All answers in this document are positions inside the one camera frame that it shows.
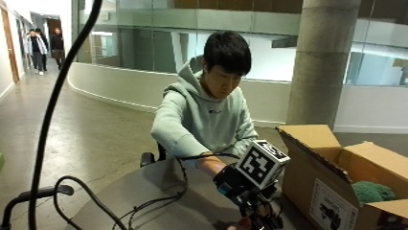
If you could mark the black chair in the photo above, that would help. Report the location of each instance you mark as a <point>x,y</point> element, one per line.
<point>148,158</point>

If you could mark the glass railing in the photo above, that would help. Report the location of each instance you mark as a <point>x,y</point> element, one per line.
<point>171,38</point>

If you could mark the brown cardboard box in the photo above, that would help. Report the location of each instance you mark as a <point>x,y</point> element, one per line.
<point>306,166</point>

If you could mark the white cube of black markers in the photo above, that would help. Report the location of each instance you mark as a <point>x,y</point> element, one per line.
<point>260,161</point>

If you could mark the person in pale green hoodie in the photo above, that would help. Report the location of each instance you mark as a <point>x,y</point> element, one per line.
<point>200,115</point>

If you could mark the brown wooden door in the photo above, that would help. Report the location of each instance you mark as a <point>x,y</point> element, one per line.
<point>10,48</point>

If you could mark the grey concrete pillar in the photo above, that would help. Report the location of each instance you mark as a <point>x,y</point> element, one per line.
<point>323,64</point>

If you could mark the green soft toy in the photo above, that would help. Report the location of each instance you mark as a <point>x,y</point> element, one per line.
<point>371,191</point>

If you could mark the black curved armrest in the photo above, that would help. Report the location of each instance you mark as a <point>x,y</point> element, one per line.
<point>30,195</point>

